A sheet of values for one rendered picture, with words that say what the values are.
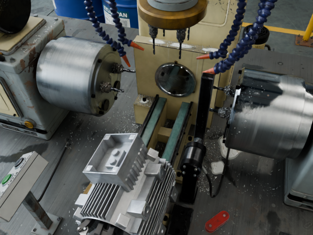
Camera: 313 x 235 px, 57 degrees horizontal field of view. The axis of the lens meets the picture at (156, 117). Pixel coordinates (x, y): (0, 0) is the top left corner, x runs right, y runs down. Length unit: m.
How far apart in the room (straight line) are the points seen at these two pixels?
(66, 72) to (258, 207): 0.73
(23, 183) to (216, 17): 0.75
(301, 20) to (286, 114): 2.94
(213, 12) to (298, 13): 2.87
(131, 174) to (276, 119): 0.40
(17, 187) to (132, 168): 0.28
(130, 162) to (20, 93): 0.53
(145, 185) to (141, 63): 0.49
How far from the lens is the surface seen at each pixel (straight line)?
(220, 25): 1.02
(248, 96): 0.81
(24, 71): 1.00
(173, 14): 0.74
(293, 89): 0.84
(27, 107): 1.11
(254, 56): 1.56
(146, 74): 1.06
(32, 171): 0.80
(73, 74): 0.92
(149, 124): 1.01
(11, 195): 0.78
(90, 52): 0.93
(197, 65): 0.97
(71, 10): 2.93
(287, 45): 3.23
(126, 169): 0.66
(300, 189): 0.98
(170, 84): 1.04
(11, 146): 1.25
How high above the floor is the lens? 1.69
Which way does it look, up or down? 48 degrees down
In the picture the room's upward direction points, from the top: 2 degrees counter-clockwise
